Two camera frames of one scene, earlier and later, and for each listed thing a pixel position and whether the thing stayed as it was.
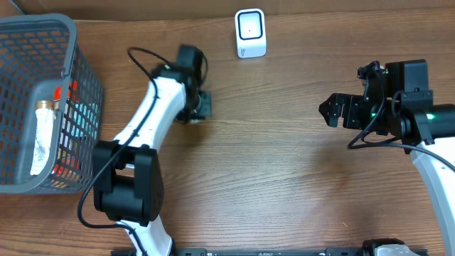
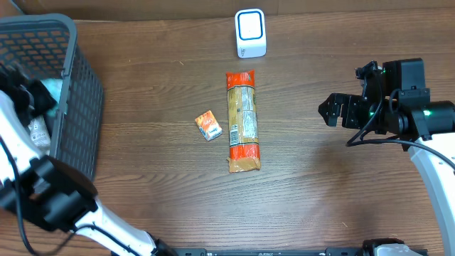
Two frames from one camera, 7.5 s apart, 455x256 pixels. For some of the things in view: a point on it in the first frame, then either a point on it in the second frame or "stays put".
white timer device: [251, 35] stays put
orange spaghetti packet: [68, 159] → [244, 151]
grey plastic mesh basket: [51, 107] stays put
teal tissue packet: [80, 119] → [52, 87]
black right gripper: [339, 102] stays put
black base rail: [335, 252] stays put
